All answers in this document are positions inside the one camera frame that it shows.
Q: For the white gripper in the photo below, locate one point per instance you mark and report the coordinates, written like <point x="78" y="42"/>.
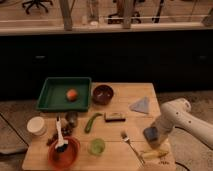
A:
<point x="164" y="127"/>

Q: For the blue sponge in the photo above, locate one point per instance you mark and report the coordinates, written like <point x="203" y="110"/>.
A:
<point x="151" y="134"/>

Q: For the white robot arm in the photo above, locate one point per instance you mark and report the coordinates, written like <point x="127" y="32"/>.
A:
<point x="178" y="113"/>

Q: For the purple bowl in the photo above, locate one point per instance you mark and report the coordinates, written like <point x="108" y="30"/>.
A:
<point x="102" y="94"/>

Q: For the orange bowl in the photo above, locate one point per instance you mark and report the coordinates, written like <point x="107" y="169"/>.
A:
<point x="66" y="159"/>

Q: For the grey triangular cloth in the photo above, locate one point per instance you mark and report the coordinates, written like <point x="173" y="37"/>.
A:
<point x="141" y="106"/>

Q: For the black board eraser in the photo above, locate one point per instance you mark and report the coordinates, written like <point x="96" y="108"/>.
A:
<point x="114" y="117"/>

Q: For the green plastic cup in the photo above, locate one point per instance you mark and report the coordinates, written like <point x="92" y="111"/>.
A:
<point x="96" y="146"/>

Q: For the green chili pepper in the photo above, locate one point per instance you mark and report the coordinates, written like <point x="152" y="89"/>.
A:
<point x="89" y="124"/>

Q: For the small metal cup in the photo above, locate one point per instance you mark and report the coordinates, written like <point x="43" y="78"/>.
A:
<point x="72" y="118"/>

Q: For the dark grape bunch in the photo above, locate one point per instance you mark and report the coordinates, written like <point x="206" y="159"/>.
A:
<point x="66" y="131"/>

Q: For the green plastic tray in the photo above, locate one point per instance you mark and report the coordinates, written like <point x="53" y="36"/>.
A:
<point x="53" y="96"/>

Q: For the orange tomato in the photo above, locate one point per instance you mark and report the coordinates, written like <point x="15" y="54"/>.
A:
<point x="72" y="95"/>

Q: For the white round container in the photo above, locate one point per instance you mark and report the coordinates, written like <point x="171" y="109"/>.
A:
<point x="36" y="126"/>

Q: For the black office chair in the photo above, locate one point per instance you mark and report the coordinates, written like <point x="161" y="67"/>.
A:
<point x="38" y="3"/>

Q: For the white handled dish brush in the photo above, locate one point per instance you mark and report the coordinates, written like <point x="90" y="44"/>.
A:
<point x="62" y="143"/>

